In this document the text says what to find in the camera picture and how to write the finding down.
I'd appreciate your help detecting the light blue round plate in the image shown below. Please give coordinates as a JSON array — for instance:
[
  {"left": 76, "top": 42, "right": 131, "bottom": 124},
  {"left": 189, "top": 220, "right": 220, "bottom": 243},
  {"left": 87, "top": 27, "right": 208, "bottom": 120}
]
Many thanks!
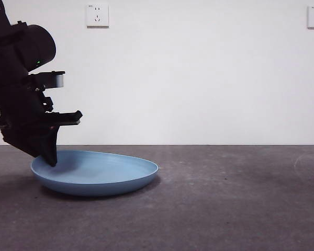
[{"left": 30, "top": 150, "right": 160, "bottom": 197}]

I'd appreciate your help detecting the pale grey left wrist camera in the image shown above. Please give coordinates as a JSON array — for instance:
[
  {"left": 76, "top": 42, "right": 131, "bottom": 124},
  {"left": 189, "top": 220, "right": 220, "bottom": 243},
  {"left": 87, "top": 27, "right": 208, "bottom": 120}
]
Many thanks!
[{"left": 28, "top": 70, "right": 66, "bottom": 89}]

